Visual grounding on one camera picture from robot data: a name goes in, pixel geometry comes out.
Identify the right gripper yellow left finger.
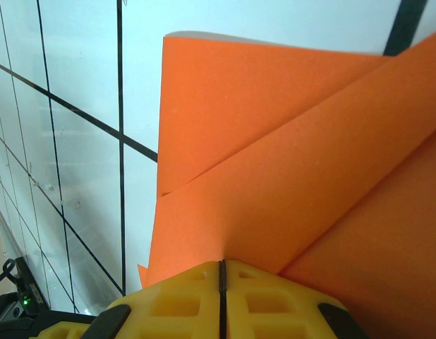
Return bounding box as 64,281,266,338
37,260,223,339

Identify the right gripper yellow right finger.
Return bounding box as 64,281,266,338
221,259,380,339

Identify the small black cable loop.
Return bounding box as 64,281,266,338
0,258,18,285

